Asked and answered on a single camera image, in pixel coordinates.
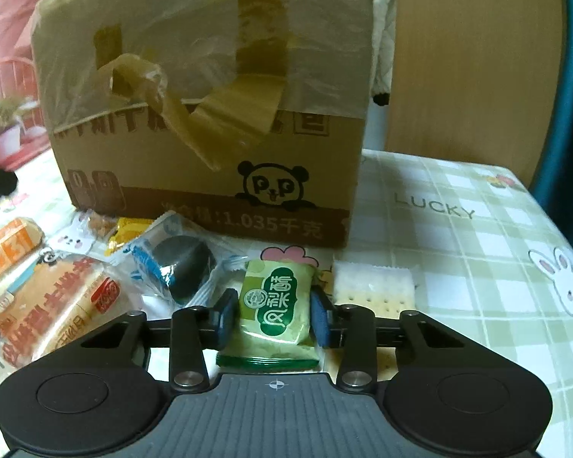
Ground clear soda cracker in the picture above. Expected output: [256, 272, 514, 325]
[332, 261, 416, 318]

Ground printed garden backdrop curtain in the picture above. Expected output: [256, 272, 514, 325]
[0, 0, 50, 171]

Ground black cookie clear wrapper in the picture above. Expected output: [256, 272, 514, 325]
[109, 211, 248, 307]

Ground green pineapple cake packet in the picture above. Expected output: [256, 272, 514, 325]
[216, 260, 319, 373]

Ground blue bread cake packet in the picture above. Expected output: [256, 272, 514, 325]
[0, 248, 141, 368]

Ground small yellow candy packet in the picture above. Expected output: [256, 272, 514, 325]
[104, 217, 153, 256]

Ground orange cracker pack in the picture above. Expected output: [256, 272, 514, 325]
[0, 218, 44, 278]

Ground cardboard box with plastic liner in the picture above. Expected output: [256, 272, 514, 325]
[32, 0, 374, 248]

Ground wooden headboard panel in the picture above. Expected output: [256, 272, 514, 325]
[385, 0, 566, 183]

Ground small brown snack packet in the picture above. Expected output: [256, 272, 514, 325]
[73, 210, 118, 242]

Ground white quilted blanket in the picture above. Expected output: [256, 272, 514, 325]
[371, 0, 396, 106]

